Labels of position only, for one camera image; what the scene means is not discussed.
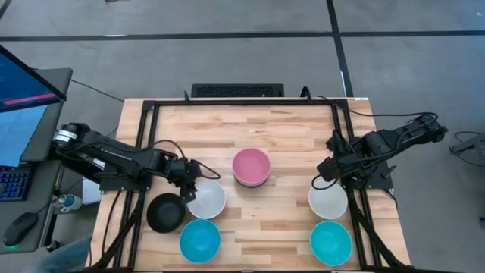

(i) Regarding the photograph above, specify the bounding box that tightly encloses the white bowl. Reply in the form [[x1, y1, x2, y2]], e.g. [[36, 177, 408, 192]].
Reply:
[[186, 180, 227, 221], [307, 180, 349, 221]]

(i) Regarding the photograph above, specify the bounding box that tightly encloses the white box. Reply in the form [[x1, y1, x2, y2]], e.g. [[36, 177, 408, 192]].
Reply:
[[81, 177, 102, 206]]

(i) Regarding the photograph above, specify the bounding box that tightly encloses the black computer mouse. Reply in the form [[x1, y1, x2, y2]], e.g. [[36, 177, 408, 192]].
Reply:
[[2, 211, 39, 247]]

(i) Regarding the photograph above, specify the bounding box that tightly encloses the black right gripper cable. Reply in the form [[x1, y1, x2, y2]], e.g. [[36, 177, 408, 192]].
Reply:
[[311, 174, 344, 191]]

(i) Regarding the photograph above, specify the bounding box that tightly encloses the pink bowl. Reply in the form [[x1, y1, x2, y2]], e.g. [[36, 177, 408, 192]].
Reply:
[[232, 147, 272, 184]]

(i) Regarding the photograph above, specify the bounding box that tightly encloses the dark tilted monitor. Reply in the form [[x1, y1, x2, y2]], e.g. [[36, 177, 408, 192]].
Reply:
[[0, 44, 67, 114]]

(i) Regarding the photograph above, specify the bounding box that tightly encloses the black floor cable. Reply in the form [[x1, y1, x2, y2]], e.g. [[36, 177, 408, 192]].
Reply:
[[70, 78, 126, 103]]

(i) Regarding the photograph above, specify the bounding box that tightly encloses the black bowl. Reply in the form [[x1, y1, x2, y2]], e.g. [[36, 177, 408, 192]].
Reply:
[[145, 192, 187, 234]]

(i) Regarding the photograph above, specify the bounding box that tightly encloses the turquoise bowl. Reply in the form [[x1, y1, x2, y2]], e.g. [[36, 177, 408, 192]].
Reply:
[[309, 220, 353, 267]]

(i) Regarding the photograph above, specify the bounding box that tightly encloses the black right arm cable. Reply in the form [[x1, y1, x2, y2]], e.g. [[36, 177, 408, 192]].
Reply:
[[343, 105, 440, 126]]

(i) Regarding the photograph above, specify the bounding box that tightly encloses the blue white bottle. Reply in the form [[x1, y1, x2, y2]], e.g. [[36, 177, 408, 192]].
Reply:
[[52, 193, 83, 213]]

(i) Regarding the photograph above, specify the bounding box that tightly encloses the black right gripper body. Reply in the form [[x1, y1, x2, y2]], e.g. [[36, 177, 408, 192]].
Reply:
[[324, 149, 352, 180]]

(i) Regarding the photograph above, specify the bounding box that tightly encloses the grey desk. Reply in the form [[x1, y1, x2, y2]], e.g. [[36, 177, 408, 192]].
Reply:
[[0, 67, 74, 256]]

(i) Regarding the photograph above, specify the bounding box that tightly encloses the black table frame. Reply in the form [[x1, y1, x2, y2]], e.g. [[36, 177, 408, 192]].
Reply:
[[90, 99, 412, 273]]

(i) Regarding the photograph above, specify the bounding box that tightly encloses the backlit black keyboard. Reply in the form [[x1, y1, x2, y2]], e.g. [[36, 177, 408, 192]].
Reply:
[[0, 165, 32, 202]]

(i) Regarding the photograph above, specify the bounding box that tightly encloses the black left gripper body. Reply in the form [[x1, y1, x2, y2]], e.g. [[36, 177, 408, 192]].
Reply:
[[170, 157, 202, 189]]

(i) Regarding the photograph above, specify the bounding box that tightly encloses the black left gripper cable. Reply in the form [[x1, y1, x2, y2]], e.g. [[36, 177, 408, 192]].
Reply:
[[149, 139, 222, 180]]

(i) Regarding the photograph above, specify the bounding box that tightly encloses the light blue screen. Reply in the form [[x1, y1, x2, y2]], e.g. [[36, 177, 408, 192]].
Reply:
[[0, 105, 49, 168]]

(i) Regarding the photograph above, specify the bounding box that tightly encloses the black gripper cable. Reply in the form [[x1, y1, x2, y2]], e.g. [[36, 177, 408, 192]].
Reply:
[[311, 174, 344, 191], [149, 139, 222, 180]]

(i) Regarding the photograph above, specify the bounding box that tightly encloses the blue bowl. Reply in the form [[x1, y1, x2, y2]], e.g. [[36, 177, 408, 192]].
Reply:
[[178, 218, 222, 265]]

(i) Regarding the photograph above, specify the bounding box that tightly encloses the green bowl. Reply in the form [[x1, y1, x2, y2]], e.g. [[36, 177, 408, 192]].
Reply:
[[235, 177, 270, 190]]

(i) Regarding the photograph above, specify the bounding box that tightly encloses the grey blue fabric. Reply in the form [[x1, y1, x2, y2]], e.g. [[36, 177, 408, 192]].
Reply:
[[20, 234, 93, 273]]

